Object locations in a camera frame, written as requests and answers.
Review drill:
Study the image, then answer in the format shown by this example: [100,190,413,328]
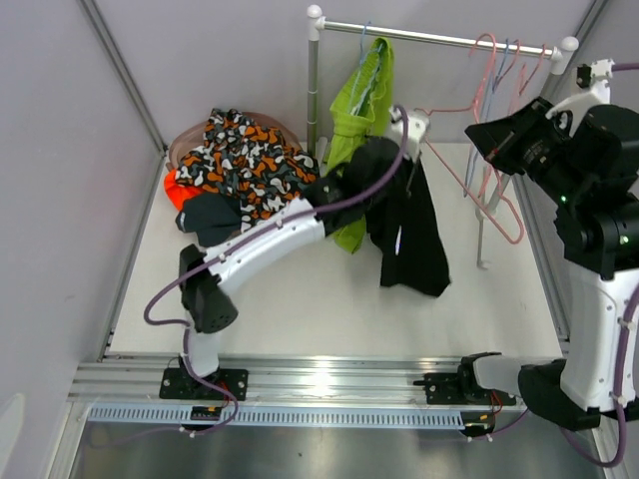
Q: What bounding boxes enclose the pink hanger with black shorts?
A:
[413,32,525,244]

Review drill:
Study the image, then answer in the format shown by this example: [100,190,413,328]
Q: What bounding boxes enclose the camouflage patterned shorts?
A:
[175,108,320,232]

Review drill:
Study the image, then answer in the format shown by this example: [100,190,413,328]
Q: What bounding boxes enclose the white metal clothes rack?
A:
[289,4,580,270]

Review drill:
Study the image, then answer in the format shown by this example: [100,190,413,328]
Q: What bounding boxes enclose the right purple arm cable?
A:
[491,62,639,469]

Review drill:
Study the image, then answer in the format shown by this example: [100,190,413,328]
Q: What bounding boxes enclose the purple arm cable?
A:
[491,62,639,469]
[143,104,409,435]

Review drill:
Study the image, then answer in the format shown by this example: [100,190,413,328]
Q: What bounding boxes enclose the dark navy shorts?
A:
[175,193,242,247]

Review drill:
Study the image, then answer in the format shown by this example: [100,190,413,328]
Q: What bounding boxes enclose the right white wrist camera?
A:
[546,57,616,126]

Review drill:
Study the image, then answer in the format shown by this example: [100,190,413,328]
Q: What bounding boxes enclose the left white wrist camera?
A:
[385,106,430,163]

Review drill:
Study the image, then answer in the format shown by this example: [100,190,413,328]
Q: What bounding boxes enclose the pink hanger with navy shorts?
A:
[488,39,520,120]

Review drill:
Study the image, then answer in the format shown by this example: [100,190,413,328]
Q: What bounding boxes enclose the lime green shorts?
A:
[323,36,396,254]

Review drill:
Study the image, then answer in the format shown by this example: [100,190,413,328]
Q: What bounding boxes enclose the light blue hanger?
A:
[347,20,386,117]

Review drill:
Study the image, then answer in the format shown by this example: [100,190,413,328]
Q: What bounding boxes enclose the grey slotted cable duct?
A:
[88,403,464,430]

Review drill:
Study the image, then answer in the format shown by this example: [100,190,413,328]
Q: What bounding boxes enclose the translucent pink plastic basket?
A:
[165,111,302,172]

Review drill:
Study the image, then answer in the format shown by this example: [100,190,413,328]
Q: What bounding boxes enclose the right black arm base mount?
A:
[412,352,516,406]

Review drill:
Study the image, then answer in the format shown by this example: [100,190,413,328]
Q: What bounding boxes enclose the aluminium extrusion rail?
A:
[68,355,459,407]

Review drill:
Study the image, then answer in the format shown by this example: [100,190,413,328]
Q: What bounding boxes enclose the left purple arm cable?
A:
[143,104,409,435]

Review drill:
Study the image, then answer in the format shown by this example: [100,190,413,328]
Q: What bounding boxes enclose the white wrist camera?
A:
[385,106,430,163]
[546,57,616,126]

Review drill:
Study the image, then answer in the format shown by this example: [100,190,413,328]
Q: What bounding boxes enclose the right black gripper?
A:
[468,96,589,208]

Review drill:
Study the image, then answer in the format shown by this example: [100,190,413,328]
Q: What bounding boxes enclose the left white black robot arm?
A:
[180,137,420,399]

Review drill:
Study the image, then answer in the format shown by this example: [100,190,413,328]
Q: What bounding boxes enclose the black shorts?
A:
[365,160,451,297]

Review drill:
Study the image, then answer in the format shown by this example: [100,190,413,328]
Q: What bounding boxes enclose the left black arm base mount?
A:
[159,367,250,401]

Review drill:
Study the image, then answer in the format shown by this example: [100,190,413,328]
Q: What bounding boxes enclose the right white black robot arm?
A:
[455,98,638,431]

